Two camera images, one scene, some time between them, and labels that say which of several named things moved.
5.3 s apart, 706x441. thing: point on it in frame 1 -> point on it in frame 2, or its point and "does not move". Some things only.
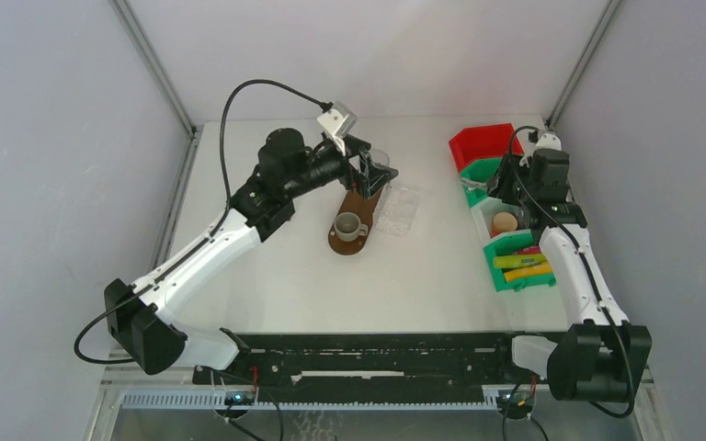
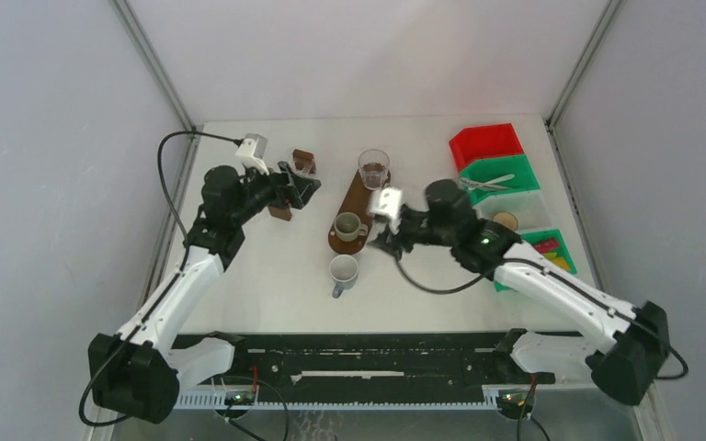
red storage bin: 471,144 does not move
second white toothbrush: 472,184 does not move
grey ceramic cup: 347,227 does not move
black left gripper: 353,150 -> 279,186
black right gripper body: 515,188 -> 418,228
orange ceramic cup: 503,221 does not move
